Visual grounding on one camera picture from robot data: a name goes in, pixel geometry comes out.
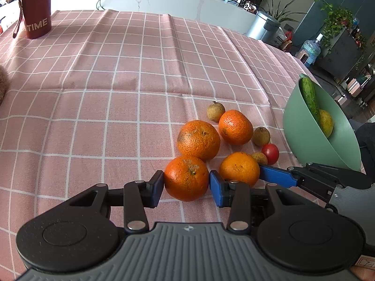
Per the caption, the yellow-green mango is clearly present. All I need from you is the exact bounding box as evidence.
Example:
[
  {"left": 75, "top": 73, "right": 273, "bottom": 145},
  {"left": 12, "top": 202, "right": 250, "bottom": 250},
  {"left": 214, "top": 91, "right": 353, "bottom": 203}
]
[{"left": 319, "top": 109, "right": 334, "bottom": 139}]

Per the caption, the trailing green vine plant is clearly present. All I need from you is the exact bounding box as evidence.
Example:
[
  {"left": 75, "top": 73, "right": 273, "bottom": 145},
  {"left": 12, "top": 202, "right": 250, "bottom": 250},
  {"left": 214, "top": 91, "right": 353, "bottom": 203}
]
[{"left": 313, "top": 0, "right": 367, "bottom": 54}]

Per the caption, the red tumbler with strap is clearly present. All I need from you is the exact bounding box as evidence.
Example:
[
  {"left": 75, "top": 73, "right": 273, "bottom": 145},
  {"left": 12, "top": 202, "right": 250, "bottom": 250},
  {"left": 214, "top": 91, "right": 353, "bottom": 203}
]
[{"left": 13, "top": 0, "right": 54, "bottom": 39}]

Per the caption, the person's leg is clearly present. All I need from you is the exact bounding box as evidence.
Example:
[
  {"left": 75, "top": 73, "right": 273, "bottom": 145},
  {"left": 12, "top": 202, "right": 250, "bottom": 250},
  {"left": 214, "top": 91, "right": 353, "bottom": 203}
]
[{"left": 351, "top": 119, "right": 375, "bottom": 172}]

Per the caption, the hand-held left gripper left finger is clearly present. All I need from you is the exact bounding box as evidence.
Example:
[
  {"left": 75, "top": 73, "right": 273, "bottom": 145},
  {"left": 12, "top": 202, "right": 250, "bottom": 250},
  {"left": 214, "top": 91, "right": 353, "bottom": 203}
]
[{"left": 63, "top": 170, "right": 165, "bottom": 233}]

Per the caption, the pink checked tablecloth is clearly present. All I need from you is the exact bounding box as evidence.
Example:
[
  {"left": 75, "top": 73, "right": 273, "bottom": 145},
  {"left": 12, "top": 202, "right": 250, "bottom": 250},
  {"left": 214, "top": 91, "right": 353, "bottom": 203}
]
[{"left": 0, "top": 10, "right": 375, "bottom": 270}]

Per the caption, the white marble media cabinet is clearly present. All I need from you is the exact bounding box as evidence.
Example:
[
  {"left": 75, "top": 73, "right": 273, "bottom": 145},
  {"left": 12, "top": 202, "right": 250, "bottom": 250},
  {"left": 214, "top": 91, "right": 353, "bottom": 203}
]
[{"left": 96, "top": 0, "right": 259, "bottom": 36}]

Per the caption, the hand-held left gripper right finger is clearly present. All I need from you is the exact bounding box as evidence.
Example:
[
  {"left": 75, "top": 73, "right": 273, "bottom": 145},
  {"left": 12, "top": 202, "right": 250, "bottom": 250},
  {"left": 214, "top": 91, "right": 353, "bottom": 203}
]
[{"left": 209, "top": 170, "right": 311, "bottom": 235}]

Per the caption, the grey drawer cabinet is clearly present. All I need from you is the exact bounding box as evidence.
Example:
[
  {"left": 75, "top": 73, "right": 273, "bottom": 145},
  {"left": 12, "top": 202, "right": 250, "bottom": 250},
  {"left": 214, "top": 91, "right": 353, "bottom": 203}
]
[{"left": 318, "top": 29, "right": 370, "bottom": 80}]

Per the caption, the white plastic bag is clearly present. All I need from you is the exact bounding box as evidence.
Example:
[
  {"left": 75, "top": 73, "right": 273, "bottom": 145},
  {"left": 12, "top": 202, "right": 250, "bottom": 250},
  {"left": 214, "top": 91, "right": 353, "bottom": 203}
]
[{"left": 274, "top": 26, "right": 289, "bottom": 46}]

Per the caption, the orange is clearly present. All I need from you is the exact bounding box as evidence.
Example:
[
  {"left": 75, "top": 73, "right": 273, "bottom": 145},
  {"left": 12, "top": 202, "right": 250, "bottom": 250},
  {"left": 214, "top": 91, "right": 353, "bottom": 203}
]
[
  {"left": 177, "top": 120, "right": 221, "bottom": 161},
  {"left": 219, "top": 152, "right": 261, "bottom": 187},
  {"left": 164, "top": 156, "right": 210, "bottom": 202},
  {"left": 218, "top": 110, "right": 254, "bottom": 146}
]

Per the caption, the brown longan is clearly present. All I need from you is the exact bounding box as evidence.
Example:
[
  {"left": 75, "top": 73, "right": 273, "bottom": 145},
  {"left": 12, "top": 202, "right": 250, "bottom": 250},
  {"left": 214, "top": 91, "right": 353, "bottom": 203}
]
[
  {"left": 253, "top": 127, "right": 271, "bottom": 147},
  {"left": 251, "top": 152, "right": 268, "bottom": 166},
  {"left": 207, "top": 101, "right": 226, "bottom": 122}
]

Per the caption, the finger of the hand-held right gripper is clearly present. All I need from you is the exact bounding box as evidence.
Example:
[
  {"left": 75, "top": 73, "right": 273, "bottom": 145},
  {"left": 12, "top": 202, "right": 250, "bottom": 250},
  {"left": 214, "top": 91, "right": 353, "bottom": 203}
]
[{"left": 259, "top": 162, "right": 372, "bottom": 209}]

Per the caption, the red tomato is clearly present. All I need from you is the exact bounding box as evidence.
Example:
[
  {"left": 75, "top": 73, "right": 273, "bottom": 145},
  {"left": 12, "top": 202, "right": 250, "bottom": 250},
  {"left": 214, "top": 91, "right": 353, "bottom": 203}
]
[{"left": 261, "top": 143, "right": 280, "bottom": 166}]

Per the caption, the blue water jug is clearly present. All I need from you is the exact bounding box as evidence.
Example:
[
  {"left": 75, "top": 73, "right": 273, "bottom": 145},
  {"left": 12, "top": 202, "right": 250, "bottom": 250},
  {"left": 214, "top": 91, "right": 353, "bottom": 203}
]
[{"left": 302, "top": 33, "right": 323, "bottom": 65}]

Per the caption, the silver trash can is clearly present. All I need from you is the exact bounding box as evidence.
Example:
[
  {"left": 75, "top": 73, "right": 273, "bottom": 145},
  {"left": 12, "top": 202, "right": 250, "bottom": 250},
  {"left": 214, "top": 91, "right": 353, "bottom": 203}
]
[{"left": 245, "top": 11, "right": 281, "bottom": 45}]

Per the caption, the long-leaf potted plant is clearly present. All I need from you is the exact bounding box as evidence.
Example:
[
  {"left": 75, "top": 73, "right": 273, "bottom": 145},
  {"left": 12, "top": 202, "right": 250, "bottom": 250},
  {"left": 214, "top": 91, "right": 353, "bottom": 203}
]
[{"left": 262, "top": 0, "right": 306, "bottom": 24}]

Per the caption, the green cucumber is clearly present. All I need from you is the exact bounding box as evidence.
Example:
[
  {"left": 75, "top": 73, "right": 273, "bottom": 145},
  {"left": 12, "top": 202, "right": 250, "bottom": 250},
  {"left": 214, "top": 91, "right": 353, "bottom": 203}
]
[{"left": 299, "top": 77, "right": 321, "bottom": 126}]

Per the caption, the small white heater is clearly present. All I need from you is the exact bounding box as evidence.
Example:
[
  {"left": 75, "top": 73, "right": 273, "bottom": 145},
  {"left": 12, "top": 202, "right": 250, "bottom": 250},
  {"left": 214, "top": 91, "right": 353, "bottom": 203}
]
[{"left": 295, "top": 50, "right": 311, "bottom": 65}]

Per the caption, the green bowl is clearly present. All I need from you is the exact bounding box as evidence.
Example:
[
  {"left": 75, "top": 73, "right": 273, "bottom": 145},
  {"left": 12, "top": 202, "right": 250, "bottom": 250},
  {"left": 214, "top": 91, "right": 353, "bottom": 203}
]
[{"left": 283, "top": 74, "right": 361, "bottom": 173}]

